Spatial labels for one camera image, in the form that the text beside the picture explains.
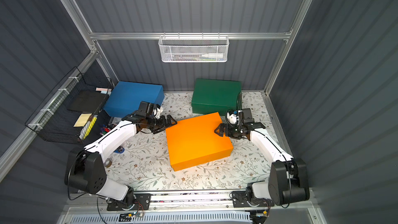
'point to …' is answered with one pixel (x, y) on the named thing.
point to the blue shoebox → (125, 97)
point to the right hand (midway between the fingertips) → (224, 132)
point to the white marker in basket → (212, 55)
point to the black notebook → (87, 101)
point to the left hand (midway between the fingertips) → (170, 125)
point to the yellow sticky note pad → (82, 120)
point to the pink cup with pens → (105, 129)
